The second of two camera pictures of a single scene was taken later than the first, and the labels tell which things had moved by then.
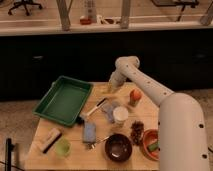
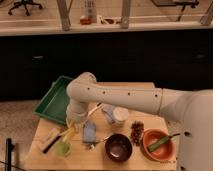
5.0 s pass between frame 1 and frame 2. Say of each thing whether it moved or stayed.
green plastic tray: stayed
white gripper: moved
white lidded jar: stayed
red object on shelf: stayed
